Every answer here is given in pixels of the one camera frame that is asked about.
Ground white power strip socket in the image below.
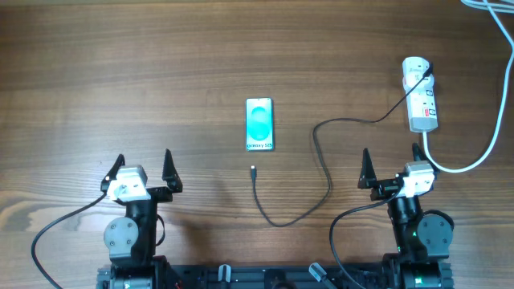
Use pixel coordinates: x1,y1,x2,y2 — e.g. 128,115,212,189
402,56,439,132

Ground white cables at corner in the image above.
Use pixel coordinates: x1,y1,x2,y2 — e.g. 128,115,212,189
460,0,514,14

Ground black USB charging cable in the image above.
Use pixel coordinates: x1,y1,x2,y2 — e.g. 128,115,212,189
250,63,434,228

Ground teal screen Galaxy smartphone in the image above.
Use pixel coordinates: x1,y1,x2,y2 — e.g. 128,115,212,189
245,98,275,152

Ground white charger plug adapter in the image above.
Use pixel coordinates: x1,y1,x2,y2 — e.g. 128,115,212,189
402,71,434,92

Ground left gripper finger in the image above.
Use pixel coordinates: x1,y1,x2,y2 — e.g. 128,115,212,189
100,154,125,191
161,149,183,193

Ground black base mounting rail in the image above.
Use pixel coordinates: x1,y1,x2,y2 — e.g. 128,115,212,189
96,262,455,289

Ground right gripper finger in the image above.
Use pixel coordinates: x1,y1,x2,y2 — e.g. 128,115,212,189
357,148,377,189
412,143,440,173

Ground white power strip cord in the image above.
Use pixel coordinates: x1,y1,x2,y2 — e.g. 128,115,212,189
422,0,514,174

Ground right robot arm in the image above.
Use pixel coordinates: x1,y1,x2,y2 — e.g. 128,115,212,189
357,144,455,289

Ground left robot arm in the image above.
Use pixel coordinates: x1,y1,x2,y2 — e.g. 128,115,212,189
96,149,182,289

